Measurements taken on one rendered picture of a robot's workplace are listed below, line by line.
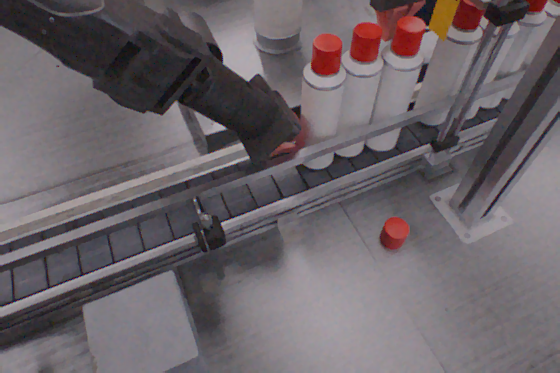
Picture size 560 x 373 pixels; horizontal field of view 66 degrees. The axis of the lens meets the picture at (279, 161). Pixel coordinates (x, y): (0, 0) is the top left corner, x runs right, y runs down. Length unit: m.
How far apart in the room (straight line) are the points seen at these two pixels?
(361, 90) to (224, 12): 0.45
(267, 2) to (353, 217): 0.37
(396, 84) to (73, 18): 0.37
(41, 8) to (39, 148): 0.47
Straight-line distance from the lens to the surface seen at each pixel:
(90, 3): 0.36
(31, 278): 0.62
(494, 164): 0.60
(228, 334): 0.57
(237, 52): 0.81
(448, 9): 0.54
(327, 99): 0.51
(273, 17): 0.76
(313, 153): 0.53
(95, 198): 0.60
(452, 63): 0.63
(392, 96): 0.57
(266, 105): 0.48
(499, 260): 0.67
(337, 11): 0.92
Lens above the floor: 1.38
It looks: 52 degrees down
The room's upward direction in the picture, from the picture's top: straight up
